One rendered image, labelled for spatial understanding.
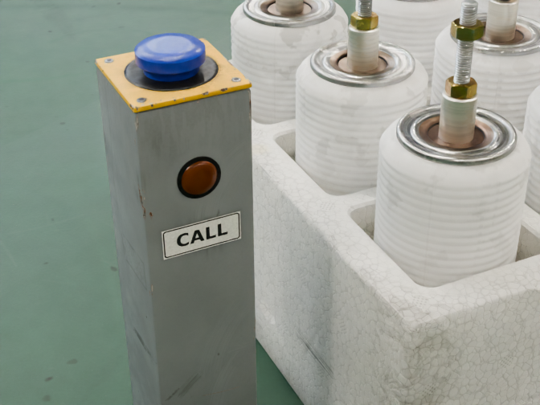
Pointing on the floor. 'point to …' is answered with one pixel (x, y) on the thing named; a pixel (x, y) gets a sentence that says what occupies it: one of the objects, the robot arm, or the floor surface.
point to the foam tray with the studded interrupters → (380, 301)
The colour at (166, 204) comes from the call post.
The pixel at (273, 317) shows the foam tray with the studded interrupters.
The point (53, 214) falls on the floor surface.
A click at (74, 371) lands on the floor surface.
